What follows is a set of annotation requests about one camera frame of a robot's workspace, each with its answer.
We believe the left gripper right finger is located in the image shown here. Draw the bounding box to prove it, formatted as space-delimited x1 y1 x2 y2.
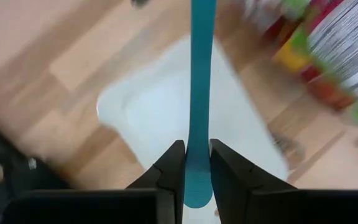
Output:
209 139 358 224

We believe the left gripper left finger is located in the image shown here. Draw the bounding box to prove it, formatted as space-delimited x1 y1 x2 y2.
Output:
3 139 186 224

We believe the white rectangular tray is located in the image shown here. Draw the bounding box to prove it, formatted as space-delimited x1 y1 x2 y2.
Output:
96 34 290 224

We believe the blue plastic spoon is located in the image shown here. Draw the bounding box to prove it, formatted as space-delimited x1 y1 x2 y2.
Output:
183 0 218 209

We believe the hot spicy ramen packet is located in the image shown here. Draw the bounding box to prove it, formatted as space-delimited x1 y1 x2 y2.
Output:
241 0 313 35

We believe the lime chili ramen packet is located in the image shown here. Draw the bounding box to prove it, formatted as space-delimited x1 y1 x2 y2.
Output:
272 0 358 125

